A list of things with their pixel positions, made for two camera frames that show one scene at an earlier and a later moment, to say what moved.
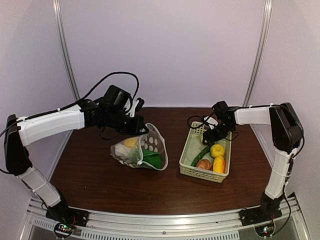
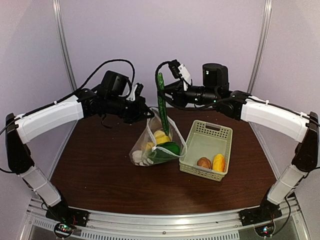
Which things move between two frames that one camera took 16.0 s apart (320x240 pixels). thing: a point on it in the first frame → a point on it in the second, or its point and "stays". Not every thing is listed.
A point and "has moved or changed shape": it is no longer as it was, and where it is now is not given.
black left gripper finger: [143, 130] → [152, 113]
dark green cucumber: [200, 156] → [162, 105]
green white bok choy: [138, 156] → [162, 152]
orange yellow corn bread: [219, 164] stays
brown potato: [204, 163] stays
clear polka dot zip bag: [147, 150] has moved or changed shape
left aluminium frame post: [57, 15] stays
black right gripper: [211, 137] → [175, 90]
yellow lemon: [130, 143] → [149, 146]
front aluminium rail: [229, 225] stays
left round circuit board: [63, 230] stays
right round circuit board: [265, 230] stays
